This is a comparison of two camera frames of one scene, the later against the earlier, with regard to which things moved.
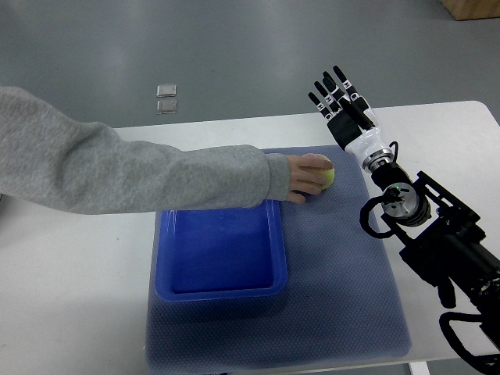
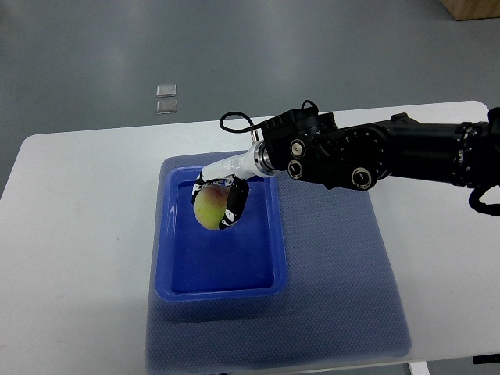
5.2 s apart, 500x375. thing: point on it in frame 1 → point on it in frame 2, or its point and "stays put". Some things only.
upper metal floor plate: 166,90 stays put
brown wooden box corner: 473,9 stays put
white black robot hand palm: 361,144 → 242,167
